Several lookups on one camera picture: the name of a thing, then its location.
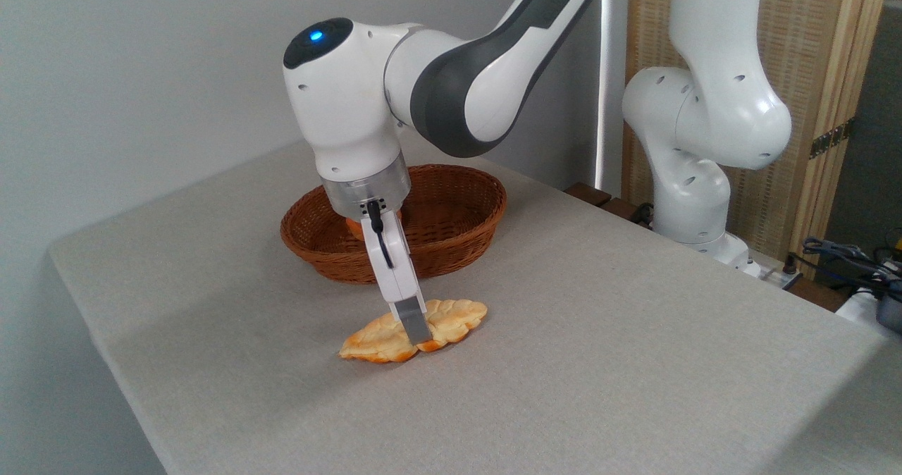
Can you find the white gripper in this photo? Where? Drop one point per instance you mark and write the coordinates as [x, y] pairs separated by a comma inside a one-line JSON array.
[[398, 263]]

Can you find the braided golden bread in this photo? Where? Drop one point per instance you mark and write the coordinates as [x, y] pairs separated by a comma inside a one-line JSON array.
[[454, 320]]

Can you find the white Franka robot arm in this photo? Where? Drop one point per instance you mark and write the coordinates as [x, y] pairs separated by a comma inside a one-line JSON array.
[[712, 122]]

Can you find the brown wicker basket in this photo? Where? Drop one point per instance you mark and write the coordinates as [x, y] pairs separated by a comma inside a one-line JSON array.
[[451, 235]]

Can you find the small orange bread roll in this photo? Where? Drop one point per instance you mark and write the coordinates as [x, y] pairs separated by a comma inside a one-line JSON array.
[[354, 230]]

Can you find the grey fabric table cover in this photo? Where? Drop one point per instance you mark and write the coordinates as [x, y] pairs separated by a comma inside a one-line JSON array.
[[564, 390]]

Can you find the brown wooden block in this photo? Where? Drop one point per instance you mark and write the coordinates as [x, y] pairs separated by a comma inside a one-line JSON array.
[[624, 209], [588, 194]]

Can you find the white vertical pole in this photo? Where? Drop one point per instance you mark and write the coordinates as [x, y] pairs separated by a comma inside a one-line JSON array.
[[612, 73]]

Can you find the black screen hinge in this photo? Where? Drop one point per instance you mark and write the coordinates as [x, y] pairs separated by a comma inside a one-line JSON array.
[[831, 138]]

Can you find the wood and rattan folding screen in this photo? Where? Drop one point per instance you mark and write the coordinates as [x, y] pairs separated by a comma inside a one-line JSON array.
[[810, 52]]

